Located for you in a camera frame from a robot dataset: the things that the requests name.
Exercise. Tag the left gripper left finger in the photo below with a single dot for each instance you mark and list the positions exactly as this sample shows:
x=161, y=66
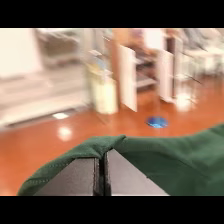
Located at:
x=78, y=178

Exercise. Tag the dark green T-shirt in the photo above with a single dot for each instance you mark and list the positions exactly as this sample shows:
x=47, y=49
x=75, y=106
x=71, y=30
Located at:
x=173, y=160

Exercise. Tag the blue round object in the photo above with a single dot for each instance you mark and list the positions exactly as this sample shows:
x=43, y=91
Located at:
x=157, y=122

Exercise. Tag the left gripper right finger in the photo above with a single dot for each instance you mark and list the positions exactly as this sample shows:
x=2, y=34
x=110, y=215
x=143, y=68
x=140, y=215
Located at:
x=126, y=178

